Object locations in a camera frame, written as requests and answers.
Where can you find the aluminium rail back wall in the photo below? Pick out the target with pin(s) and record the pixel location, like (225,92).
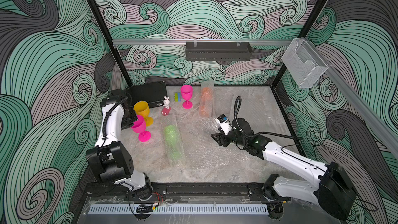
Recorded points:
(157,41)

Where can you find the green glass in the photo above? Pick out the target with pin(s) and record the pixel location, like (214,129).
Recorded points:
(173,143)

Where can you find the white bunny figurine pink base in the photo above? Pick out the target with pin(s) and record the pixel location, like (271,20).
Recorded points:
(166,106)

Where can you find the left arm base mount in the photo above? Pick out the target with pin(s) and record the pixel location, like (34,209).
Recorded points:
(156,193)

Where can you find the aluminium rail wall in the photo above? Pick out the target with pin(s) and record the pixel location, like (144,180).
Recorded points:
(157,41)
(366,90)

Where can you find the white slotted cable duct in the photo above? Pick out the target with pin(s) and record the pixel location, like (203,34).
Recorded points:
(203,209)

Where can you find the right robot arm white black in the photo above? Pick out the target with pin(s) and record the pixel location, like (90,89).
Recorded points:
(327,185)

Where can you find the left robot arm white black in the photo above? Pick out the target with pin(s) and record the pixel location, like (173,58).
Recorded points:
(109,160)

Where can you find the orange glass in bubble wrap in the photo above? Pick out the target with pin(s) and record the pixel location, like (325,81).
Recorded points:
(207,98)

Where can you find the aluminium rail right wall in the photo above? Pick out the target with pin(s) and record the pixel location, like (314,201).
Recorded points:
(366,90)

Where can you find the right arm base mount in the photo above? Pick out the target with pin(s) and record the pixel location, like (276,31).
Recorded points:
(264,193)

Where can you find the pink wine glass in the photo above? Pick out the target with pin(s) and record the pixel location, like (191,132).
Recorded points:
(187,93)

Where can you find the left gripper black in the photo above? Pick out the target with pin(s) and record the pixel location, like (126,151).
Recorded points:
(133,118)

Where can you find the black case box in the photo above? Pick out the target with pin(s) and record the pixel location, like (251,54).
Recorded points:
(152,93)

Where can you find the clear plastic wall bin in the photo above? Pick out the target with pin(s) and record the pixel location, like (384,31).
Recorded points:
(304,62)

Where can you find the yellow wine glass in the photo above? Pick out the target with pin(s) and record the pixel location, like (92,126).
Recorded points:
(142,109)

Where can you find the green blue small block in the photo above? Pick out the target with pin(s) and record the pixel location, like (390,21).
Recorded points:
(177,97)

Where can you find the black wall tray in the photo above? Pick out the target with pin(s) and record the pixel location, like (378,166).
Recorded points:
(219,52)

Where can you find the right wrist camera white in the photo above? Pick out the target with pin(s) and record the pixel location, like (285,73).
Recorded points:
(224,124)

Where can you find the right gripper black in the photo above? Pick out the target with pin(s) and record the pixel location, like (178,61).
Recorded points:
(221,137)

